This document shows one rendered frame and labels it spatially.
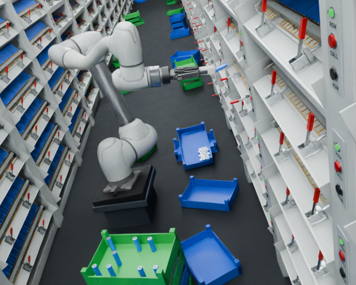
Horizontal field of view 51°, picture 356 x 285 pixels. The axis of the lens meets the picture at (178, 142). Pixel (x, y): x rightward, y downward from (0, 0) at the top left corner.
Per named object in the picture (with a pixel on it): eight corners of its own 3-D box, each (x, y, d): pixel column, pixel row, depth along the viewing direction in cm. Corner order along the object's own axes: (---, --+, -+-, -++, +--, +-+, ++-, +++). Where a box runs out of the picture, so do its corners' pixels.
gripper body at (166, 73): (160, 70, 157) (182, 68, 157) (159, 64, 165) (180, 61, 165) (162, 87, 161) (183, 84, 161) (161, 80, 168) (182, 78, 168)
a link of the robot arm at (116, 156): (100, 179, 214) (86, 146, 205) (124, 162, 224) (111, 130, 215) (117, 185, 203) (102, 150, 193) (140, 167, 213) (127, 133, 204)
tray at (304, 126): (341, 221, 66) (307, 171, 60) (259, 94, 119) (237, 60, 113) (455, 163, 61) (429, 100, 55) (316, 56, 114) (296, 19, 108)
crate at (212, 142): (177, 161, 263) (174, 152, 259) (176, 147, 281) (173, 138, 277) (218, 151, 261) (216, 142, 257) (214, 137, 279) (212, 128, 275)
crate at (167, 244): (88, 287, 131) (79, 272, 128) (109, 244, 148) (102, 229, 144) (167, 289, 122) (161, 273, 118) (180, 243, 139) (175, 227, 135)
